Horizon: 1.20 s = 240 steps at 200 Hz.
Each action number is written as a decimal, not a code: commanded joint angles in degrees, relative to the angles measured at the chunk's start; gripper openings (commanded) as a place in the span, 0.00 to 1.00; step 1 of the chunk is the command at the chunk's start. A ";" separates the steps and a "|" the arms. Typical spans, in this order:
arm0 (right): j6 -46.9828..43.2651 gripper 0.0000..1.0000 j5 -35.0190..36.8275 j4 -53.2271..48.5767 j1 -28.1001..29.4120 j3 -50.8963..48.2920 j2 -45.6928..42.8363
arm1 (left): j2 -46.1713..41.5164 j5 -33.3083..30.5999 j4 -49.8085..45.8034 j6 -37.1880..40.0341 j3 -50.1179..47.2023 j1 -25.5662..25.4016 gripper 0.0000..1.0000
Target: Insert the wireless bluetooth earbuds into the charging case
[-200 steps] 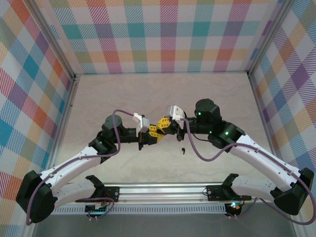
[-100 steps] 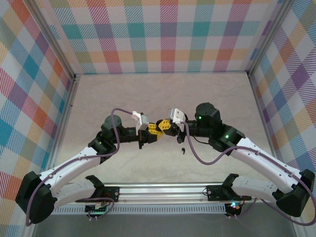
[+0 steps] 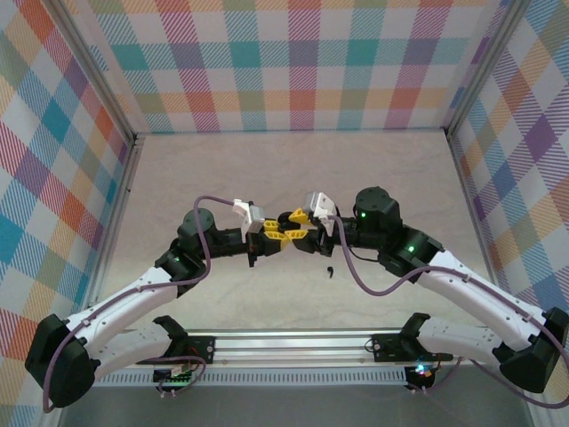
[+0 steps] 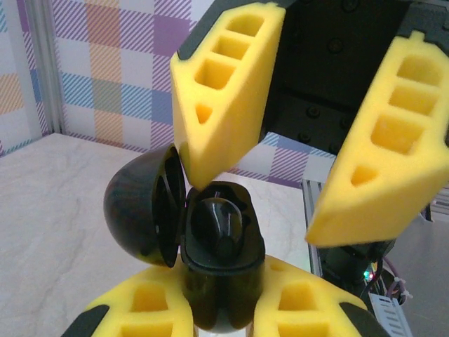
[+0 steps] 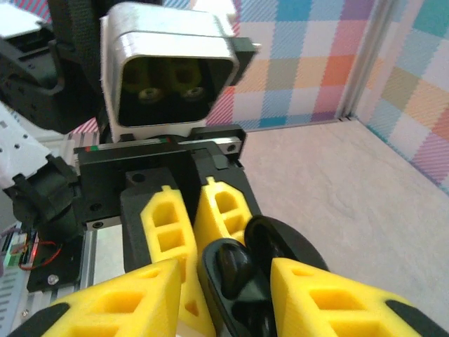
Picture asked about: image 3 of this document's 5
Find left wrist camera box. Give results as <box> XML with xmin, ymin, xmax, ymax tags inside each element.
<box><xmin>232</xmin><ymin>197</ymin><xmax>267</xmax><ymax>244</ymax></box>

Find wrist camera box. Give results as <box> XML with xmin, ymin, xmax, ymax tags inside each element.
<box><xmin>232</xmin><ymin>197</ymin><xmax>267</xmax><ymax>244</ymax></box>
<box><xmin>301</xmin><ymin>190</ymin><xmax>338</xmax><ymax>238</ymax></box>

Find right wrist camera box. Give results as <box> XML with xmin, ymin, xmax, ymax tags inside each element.
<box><xmin>301</xmin><ymin>190</ymin><xmax>338</xmax><ymax>238</ymax></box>

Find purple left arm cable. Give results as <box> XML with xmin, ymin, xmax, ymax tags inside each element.
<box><xmin>42</xmin><ymin>194</ymin><xmax>236</xmax><ymax>415</ymax></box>

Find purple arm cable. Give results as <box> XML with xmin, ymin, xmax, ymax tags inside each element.
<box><xmin>42</xmin><ymin>194</ymin><xmax>236</xmax><ymax>415</ymax></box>
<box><xmin>331</xmin><ymin>215</ymin><xmax>569</xmax><ymax>409</ymax></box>

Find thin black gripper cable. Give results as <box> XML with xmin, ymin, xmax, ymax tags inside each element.
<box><xmin>348</xmin><ymin>246</ymin><xmax>381</xmax><ymax>264</ymax></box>

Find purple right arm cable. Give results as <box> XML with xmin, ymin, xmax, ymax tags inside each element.
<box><xmin>331</xmin><ymin>215</ymin><xmax>569</xmax><ymax>409</ymax></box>

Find aluminium side rail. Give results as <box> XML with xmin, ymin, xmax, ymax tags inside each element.
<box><xmin>77</xmin><ymin>133</ymin><xmax>146</xmax><ymax>333</ymax></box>
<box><xmin>446</xmin><ymin>131</ymin><xmax>512</xmax><ymax>328</ymax></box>

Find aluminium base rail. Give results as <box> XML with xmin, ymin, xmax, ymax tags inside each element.
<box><xmin>48</xmin><ymin>327</ymin><xmax>541</xmax><ymax>370</ymax></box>

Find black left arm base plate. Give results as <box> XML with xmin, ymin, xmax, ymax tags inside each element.
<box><xmin>135</xmin><ymin>335</ymin><xmax>217</xmax><ymax>366</ymax></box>

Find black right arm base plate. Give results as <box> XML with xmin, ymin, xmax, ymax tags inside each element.
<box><xmin>371</xmin><ymin>331</ymin><xmax>454</xmax><ymax>362</ymax></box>

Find white slotted cable duct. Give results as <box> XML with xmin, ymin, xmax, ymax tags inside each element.
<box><xmin>70</xmin><ymin>371</ymin><xmax>408</xmax><ymax>388</ymax></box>

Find aluminium corner post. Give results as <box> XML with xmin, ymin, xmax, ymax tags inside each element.
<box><xmin>444</xmin><ymin>0</ymin><xmax>530</xmax><ymax>141</ymax></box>
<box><xmin>48</xmin><ymin>0</ymin><xmax>146</xmax><ymax>148</ymax></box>

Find aluminium frame leg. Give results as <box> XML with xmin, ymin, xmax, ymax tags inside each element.
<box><xmin>42</xmin><ymin>399</ymin><xmax>72</xmax><ymax>427</ymax></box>
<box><xmin>517</xmin><ymin>386</ymin><xmax>550</xmax><ymax>427</ymax></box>

